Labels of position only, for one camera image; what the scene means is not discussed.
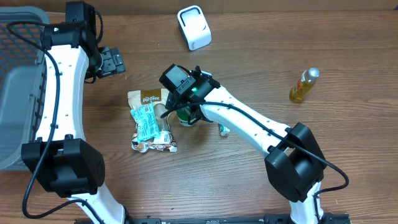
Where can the teal snack packet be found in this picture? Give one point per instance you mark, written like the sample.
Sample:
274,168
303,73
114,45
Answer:
147,127

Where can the grey plastic basket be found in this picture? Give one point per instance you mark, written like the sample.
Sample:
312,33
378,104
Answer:
23,77

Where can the green lid jar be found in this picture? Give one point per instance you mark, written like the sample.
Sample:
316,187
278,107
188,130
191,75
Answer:
184,118

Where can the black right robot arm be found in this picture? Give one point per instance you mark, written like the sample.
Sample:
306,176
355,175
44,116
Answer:
293,159

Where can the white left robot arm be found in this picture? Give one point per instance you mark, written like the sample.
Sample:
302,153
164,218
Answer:
60,158

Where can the teal tissue pack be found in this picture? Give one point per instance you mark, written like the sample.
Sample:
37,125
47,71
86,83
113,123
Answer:
223,130

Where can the white barcode scanner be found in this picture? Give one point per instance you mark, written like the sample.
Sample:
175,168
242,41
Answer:
194,27

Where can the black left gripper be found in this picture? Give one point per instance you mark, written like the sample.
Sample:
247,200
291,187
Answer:
114,63

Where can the brown snack pouch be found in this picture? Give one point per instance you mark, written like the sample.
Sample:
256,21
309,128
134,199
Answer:
166,141

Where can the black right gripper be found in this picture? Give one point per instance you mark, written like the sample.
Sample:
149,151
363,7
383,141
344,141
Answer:
175,104

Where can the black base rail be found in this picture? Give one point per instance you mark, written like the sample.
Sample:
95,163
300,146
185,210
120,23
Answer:
329,218

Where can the yellow dish soap bottle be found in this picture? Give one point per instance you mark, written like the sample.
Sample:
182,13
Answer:
304,84

